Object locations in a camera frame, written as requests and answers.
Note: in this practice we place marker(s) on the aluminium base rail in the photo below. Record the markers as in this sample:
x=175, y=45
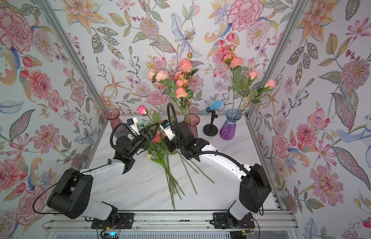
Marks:
x=188, y=224

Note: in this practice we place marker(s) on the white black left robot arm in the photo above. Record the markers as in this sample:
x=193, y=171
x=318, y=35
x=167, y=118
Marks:
x=72, y=194

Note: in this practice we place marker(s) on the bunch of artificial flowers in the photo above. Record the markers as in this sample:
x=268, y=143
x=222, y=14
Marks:
x=157, y=152

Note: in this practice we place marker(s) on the light pink rose stem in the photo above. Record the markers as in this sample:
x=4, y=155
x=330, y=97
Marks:
x=244, y=86
x=255, y=94

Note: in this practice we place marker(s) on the pink ribbed glass vase centre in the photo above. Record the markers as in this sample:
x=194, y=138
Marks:
x=192, y=121

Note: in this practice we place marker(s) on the right corner aluminium post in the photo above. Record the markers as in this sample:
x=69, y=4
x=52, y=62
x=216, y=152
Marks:
x=264, y=37

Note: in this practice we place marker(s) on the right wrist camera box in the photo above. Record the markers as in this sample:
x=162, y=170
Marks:
x=166, y=128

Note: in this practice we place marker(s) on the blue purple glass vase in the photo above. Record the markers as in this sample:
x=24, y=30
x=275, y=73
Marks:
x=227, y=132

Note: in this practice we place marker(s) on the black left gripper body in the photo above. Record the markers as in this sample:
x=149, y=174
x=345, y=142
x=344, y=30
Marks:
x=137, y=143

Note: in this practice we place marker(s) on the pink ribbed glass vase left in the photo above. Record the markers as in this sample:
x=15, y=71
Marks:
x=113, y=116

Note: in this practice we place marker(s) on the corner aluminium post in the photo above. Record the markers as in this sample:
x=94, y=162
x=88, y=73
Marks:
x=264, y=37
x=51, y=17

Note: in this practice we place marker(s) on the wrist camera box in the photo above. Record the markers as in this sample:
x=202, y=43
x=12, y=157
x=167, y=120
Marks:
x=166, y=128
x=133, y=126

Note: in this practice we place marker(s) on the blue microphone on black stand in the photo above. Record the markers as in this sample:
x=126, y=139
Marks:
x=211, y=129

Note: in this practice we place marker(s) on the pale pink peony stem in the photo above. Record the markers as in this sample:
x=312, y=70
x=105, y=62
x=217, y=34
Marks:
x=161, y=78

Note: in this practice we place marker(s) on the pink ribbed glass vase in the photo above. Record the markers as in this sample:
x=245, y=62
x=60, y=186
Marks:
x=113, y=116
x=192, y=121

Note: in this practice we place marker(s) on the magenta rose stem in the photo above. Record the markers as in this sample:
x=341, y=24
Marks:
x=153, y=119

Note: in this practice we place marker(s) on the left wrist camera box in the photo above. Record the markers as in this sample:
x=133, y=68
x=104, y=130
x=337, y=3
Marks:
x=133, y=126

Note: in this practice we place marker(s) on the coral pink rose spray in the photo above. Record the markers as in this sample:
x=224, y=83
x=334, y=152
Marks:
x=183, y=95

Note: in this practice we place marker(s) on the coral pink carnation stem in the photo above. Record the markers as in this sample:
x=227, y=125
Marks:
x=186, y=72

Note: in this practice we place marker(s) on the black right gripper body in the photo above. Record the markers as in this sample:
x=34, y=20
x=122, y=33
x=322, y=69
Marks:
x=173, y=146

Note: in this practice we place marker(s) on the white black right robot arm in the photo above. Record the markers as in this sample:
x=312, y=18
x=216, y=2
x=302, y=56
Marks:
x=254, y=185

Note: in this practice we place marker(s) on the coral carnation spray stem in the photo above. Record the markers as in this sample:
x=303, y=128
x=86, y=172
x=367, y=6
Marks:
x=228, y=69

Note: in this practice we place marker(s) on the left corner aluminium post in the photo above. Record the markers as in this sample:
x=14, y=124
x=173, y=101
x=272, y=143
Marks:
x=51, y=17

